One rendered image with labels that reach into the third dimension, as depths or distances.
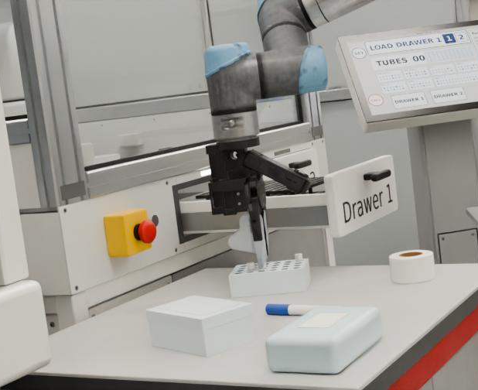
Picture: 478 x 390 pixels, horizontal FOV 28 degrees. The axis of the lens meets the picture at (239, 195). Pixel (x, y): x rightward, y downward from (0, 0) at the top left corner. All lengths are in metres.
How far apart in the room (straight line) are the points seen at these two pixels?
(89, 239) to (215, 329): 0.43
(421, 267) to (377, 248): 2.12
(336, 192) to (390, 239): 1.97
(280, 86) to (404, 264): 0.34
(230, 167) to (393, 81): 1.17
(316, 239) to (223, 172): 0.86
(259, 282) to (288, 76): 0.33
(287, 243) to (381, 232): 1.42
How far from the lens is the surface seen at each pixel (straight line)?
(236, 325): 1.29
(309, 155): 2.31
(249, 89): 1.55
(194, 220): 1.84
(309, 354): 1.13
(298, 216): 1.73
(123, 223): 1.63
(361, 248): 3.69
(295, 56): 1.55
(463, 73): 2.74
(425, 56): 2.76
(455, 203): 2.78
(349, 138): 3.63
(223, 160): 1.57
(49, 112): 1.58
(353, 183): 1.75
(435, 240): 2.77
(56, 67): 1.60
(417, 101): 2.64
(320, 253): 2.41
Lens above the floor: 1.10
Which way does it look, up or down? 6 degrees down
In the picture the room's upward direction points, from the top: 7 degrees counter-clockwise
